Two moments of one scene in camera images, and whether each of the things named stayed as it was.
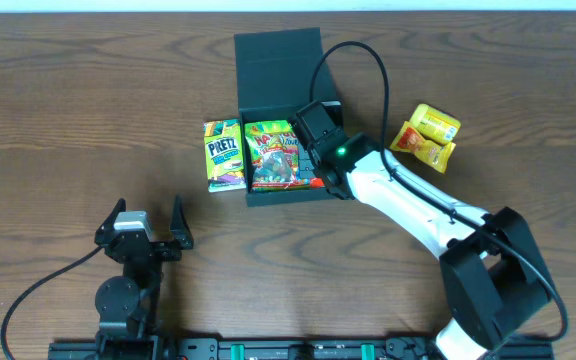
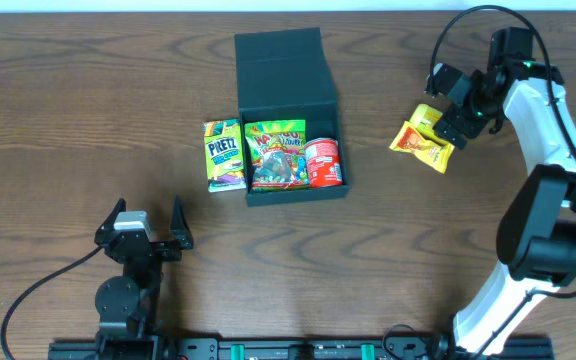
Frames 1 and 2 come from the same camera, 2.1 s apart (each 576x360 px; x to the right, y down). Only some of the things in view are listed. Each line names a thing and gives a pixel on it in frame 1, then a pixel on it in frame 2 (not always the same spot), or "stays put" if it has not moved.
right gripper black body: (315, 164) → (457, 120)
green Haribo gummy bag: (274, 156) stays put
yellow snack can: (435, 123) stays put
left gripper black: (160, 249) stays put
